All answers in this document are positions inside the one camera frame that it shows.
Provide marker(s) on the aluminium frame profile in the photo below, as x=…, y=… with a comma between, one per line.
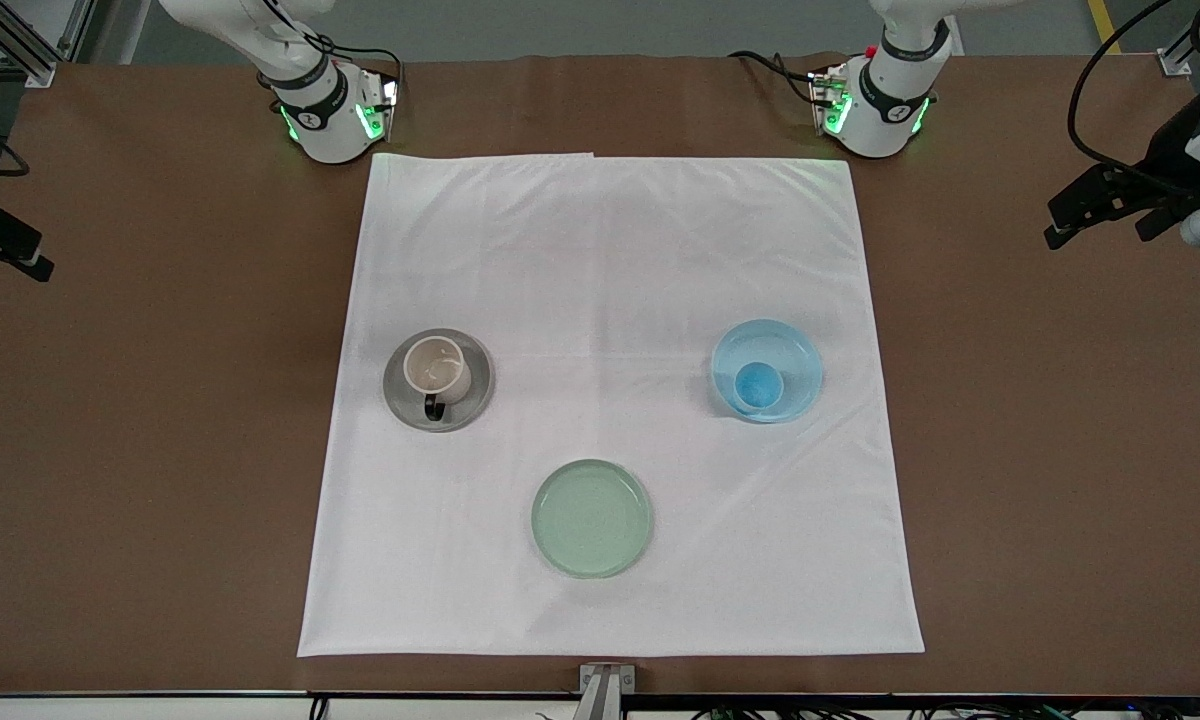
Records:
x=1185, y=50
x=35, y=60

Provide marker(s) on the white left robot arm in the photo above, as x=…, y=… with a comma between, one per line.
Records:
x=890, y=110

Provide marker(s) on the gray plate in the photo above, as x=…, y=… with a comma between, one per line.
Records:
x=470, y=405

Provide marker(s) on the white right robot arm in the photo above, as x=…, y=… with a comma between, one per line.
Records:
x=325, y=120

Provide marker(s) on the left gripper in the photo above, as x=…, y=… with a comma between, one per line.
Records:
x=1166, y=152

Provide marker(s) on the white cloth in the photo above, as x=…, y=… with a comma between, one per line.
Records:
x=600, y=250

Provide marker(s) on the brown table cover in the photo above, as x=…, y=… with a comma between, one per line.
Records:
x=140, y=560

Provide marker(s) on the green plate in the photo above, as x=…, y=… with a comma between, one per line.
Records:
x=592, y=518

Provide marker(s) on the blue cup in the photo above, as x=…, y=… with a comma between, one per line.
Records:
x=758, y=385

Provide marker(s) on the blue plate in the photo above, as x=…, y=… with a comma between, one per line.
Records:
x=790, y=350

